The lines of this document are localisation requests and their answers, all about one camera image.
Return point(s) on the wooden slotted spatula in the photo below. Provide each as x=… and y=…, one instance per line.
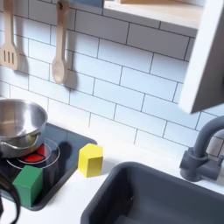
x=8, y=29

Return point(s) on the steel pot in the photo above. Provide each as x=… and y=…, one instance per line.
x=20, y=116

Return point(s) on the grey extractor hood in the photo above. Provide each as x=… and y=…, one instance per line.
x=87, y=2

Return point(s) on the wooden shelf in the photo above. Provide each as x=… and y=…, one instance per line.
x=151, y=11

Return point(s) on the grey sink basin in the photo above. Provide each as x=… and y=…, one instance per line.
x=175, y=198

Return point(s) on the green toy block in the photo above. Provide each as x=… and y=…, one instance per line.
x=27, y=186

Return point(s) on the black stove top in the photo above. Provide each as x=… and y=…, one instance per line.
x=73, y=143

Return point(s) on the yellow toy block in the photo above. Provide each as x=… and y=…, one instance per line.
x=90, y=162

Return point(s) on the wooden spoon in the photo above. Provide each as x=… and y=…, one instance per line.
x=59, y=70

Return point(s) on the grey tap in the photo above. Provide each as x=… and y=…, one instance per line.
x=198, y=163

